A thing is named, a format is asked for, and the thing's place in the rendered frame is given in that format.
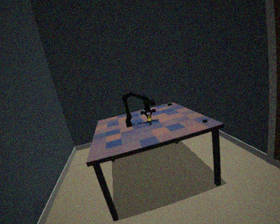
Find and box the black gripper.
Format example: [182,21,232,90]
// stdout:
[141,106,156,118]

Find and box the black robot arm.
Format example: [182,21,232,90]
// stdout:
[122,92,155,127]

